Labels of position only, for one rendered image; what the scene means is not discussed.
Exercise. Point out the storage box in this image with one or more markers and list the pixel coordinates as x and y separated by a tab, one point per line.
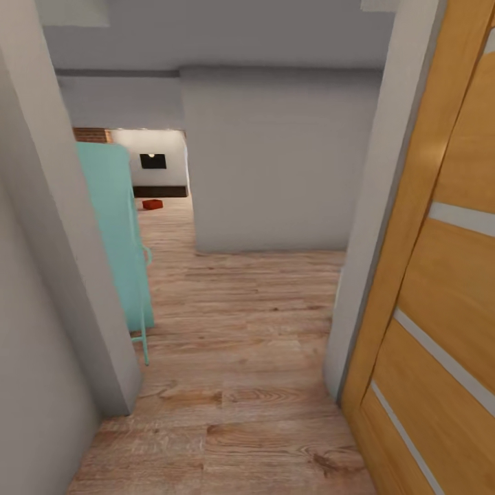
152	204

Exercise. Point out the standing mirror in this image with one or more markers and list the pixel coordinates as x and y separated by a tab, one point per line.
107	173

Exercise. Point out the cabinet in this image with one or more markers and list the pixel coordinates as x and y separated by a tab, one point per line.
160	191

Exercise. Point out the wall mounted tv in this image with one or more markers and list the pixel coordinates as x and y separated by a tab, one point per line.
153	161

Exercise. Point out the door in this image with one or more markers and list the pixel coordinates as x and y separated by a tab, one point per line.
419	397

